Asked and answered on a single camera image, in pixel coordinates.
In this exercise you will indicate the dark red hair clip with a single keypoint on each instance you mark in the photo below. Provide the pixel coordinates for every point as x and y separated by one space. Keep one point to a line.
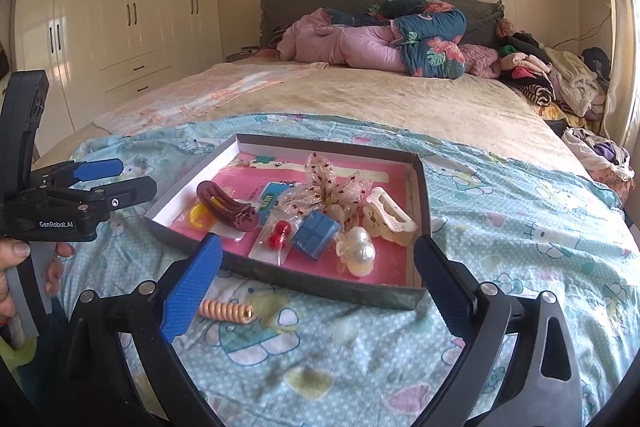
241 216

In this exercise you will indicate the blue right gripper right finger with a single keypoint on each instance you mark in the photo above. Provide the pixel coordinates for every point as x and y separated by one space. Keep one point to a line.
441 279

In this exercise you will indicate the large pearl hair clip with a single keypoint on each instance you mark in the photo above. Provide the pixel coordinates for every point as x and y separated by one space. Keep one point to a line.
355 252

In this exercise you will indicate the red bead earrings on card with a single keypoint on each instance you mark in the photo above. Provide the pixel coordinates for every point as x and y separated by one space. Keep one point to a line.
275 240

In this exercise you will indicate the grey upholstered headboard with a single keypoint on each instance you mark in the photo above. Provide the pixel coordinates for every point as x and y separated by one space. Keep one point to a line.
481 17

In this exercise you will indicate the cream built-in wardrobe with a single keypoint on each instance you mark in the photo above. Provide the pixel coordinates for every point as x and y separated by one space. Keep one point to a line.
98 54

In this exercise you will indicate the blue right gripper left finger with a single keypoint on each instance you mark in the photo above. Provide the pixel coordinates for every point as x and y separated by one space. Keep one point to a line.
185 296

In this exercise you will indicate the cream claw hair clip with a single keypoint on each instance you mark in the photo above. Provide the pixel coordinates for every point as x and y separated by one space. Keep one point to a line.
383 217

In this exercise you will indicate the yellow hoop earrings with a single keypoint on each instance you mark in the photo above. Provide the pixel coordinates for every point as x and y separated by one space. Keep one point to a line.
200 218

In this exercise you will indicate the pile of assorted clothes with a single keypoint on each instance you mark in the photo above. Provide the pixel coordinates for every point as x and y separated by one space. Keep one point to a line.
566 90

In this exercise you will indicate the shallow dark cardboard tray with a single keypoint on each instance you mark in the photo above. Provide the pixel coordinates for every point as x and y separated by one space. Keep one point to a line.
381 296

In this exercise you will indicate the beige bedspread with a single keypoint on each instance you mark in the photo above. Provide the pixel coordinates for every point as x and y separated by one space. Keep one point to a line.
470 110

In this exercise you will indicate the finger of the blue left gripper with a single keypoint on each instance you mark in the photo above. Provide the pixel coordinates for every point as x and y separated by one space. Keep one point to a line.
97 170
122 194

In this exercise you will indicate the pink quilted comforter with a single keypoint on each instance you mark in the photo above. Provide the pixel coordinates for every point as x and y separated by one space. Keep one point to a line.
313 38

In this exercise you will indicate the person's left hand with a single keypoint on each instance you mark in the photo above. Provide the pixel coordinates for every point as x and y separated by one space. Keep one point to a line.
29 275

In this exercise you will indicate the spotted sheer fabric bow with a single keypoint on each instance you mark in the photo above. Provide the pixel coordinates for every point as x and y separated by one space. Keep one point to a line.
324 192

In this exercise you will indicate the cream window curtain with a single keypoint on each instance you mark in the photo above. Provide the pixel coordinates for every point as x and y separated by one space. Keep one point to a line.
621 116

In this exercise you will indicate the peach floral sheet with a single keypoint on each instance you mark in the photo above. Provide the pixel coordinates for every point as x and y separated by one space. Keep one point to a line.
191 97

